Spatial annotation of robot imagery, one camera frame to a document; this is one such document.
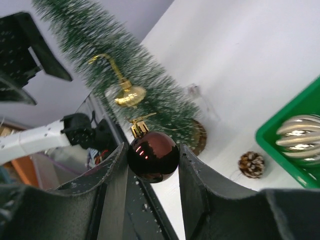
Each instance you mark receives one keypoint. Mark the dark red bauble gold cap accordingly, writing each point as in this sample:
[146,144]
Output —
[152,155]

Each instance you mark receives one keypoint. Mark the green plastic tray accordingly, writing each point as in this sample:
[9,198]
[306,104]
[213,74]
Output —
[306,102]

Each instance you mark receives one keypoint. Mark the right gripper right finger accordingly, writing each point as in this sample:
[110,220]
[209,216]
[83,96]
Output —
[216,208]

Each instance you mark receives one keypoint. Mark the small green christmas tree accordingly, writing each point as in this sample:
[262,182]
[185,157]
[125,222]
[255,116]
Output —
[83,29]

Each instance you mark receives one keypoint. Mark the large silver gold bauble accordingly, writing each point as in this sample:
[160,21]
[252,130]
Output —
[299,139]

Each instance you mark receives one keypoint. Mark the gold bell ornament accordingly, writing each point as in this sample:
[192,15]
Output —
[130,95]

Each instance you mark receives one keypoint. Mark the pine cone ornament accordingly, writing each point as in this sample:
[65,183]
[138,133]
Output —
[252,165]

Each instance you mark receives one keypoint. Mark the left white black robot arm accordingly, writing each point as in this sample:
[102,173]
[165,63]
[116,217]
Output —
[72,130]

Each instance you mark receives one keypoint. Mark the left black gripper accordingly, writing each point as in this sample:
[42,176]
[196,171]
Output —
[23,53]

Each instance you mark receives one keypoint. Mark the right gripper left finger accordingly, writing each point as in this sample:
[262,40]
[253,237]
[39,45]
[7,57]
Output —
[89,207]

